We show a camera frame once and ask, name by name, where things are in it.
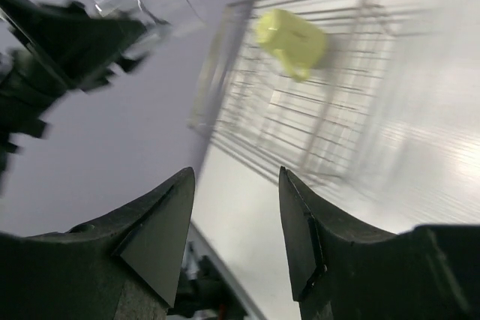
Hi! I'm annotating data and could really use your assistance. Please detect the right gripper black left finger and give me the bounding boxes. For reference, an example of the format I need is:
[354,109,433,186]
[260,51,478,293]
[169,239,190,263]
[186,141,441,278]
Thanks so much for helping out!
[1,167,195,319]

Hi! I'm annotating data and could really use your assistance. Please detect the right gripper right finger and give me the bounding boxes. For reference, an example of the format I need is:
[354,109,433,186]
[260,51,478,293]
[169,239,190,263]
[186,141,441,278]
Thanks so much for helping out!
[278,168,479,319]

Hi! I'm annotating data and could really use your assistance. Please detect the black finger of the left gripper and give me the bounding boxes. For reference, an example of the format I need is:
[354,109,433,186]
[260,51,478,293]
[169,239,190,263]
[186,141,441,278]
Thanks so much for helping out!
[1,0,146,91]

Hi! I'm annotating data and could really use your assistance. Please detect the pale yellow plastic mug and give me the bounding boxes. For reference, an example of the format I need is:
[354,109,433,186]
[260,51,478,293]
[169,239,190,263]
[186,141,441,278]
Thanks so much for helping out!
[255,8,328,82]

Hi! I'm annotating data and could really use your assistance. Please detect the clear wire dish rack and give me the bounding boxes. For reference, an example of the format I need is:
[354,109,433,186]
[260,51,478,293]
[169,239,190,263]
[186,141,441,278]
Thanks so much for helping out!
[188,0,393,186]

